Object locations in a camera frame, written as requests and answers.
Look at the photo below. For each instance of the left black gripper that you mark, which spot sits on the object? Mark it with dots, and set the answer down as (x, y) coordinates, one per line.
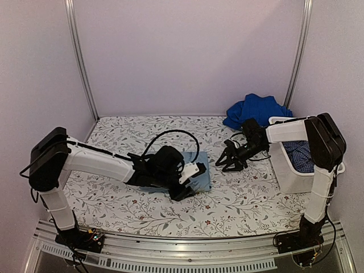
(182, 194)

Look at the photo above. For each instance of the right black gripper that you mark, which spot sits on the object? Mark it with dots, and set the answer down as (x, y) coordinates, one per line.
(230, 152)

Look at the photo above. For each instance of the light blue shirt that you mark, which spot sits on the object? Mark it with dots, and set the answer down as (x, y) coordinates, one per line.
(201, 183)

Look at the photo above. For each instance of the blue pleated skirt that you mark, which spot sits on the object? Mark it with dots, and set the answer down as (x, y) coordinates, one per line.
(254, 106)

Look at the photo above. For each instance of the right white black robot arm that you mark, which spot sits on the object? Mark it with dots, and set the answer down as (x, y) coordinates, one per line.
(316, 209)

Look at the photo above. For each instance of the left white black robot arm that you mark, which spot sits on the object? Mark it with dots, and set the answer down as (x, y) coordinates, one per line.
(57, 152)

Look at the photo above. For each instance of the white plastic laundry basket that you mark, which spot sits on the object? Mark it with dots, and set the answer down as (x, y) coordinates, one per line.
(290, 170)

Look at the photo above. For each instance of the floral patterned table mat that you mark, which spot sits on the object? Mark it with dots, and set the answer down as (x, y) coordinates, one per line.
(243, 203)

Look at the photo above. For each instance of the dark blue checkered garment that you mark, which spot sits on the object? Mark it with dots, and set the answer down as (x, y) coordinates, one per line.
(300, 156)

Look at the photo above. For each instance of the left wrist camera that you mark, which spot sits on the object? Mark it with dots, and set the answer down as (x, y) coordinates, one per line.
(191, 170)

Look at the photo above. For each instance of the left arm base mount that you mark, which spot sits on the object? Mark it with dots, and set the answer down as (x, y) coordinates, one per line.
(91, 240)

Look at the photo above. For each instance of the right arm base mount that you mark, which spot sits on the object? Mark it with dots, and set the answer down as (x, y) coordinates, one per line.
(308, 235)

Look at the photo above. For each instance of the right aluminium frame post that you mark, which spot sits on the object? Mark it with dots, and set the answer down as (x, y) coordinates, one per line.
(303, 35)

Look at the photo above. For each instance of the aluminium frame post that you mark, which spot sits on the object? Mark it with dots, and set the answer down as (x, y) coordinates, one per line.
(303, 35)
(75, 39)

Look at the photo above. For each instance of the left aluminium frame post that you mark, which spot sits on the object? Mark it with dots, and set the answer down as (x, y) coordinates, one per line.
(75, 39)

